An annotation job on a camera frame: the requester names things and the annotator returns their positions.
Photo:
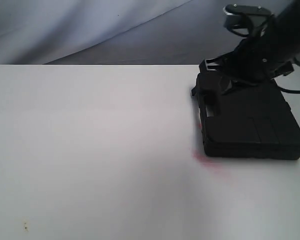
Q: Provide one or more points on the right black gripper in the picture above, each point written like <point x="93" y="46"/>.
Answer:
<point x="253" y="62"/>

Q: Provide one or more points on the black plastic carrying case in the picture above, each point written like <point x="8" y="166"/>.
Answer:
<point x="252" y="122"/>

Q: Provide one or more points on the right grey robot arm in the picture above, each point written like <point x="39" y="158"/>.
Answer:
<point x="285" y="25"/>

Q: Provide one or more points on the grey fabric backdrop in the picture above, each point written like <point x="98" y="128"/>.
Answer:
<point x="113" y="32"/>

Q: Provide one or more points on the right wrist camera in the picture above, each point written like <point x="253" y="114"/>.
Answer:
<point x="246" y="21"/>

